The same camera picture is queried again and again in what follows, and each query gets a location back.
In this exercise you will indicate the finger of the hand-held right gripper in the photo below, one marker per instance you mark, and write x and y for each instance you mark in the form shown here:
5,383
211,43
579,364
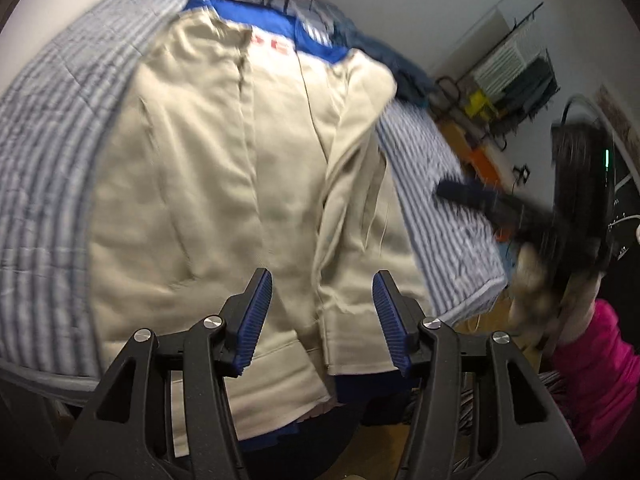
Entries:
480,197

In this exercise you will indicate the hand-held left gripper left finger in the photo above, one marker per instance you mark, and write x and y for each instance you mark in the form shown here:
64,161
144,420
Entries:
252,330

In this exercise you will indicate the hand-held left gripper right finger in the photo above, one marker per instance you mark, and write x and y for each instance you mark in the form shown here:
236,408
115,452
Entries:
392,325

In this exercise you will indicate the beige and blue work jacket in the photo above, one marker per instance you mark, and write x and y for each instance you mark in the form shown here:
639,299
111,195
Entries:
200,185

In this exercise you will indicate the person's right forearm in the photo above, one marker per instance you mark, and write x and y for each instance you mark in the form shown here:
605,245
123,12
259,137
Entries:
595,375

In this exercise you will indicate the dark hanging clothes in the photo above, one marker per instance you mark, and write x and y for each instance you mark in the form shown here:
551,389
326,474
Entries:
535,85

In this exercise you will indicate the black clothes rack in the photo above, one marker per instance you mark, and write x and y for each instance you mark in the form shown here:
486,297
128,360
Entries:
445,87

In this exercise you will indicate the dark teal folded clothes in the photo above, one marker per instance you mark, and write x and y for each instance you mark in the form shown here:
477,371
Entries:
400,72

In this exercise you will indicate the person's right hand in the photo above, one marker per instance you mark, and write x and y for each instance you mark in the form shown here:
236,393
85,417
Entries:
537,290

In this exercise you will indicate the orange covered bench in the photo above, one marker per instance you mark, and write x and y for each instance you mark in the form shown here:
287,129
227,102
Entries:
482,160

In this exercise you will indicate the green striped towel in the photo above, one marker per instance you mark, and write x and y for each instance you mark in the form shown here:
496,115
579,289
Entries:
505,65

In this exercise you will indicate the bed with blue patterned sheet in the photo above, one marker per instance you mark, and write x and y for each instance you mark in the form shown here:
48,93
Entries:
50,135

